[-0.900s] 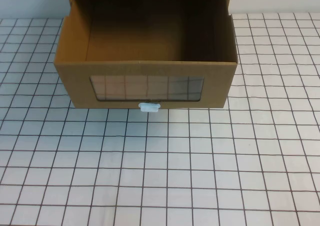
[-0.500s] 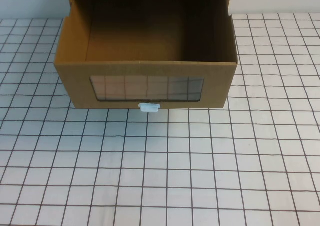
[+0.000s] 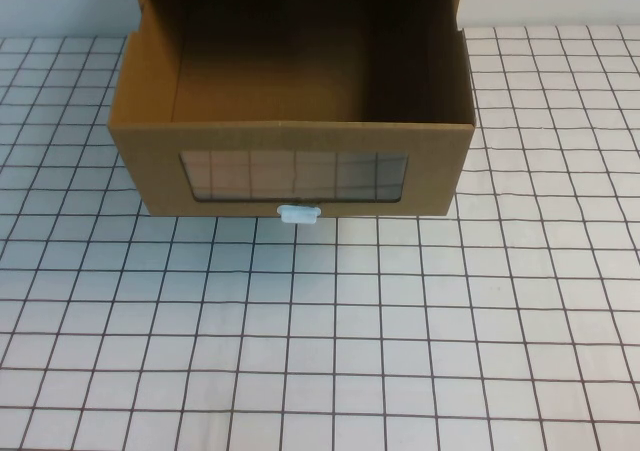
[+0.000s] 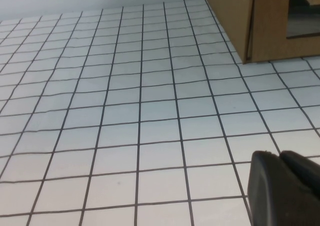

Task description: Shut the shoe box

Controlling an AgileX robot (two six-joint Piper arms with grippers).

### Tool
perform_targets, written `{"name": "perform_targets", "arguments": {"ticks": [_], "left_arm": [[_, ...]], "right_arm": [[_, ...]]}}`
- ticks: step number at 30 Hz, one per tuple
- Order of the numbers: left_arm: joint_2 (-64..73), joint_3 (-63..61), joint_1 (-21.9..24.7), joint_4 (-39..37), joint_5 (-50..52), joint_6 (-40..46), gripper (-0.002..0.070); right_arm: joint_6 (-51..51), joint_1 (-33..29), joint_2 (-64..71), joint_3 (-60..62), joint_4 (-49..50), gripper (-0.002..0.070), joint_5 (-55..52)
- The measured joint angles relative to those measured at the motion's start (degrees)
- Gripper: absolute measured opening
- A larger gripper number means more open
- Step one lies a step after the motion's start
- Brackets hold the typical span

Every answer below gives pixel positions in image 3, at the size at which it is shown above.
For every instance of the windowed cardboard drawer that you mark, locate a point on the windowed cardboard drawer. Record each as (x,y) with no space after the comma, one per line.
(150,171)

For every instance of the white grid pattern tablecloth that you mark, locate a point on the white grid pattern tablecloth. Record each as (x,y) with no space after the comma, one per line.
(320,331)

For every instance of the brown cardboard drawer cabinet shell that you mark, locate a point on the brown cardboard drawer cabinet shell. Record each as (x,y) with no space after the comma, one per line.
(460,1)

